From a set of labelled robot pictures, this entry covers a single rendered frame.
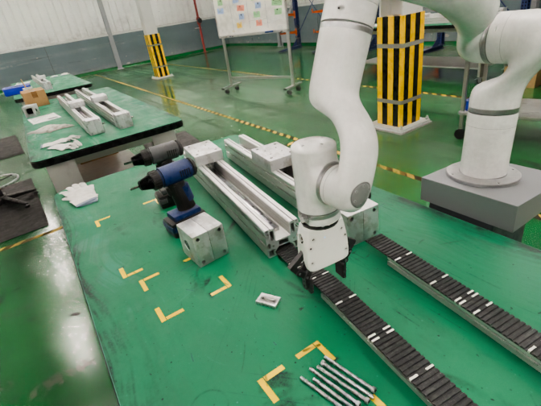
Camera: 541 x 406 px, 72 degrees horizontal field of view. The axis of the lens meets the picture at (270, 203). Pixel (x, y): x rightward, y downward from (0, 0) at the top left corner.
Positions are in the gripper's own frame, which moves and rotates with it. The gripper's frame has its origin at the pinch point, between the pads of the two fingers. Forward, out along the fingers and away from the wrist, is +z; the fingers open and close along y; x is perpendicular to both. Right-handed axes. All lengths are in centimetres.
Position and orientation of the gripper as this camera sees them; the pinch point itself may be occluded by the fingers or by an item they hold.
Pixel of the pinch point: (324, 278)
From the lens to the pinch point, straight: 84.6
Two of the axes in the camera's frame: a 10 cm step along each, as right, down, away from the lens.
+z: 1.4, 8.7, 4.7
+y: 8.8, -3.2, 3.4
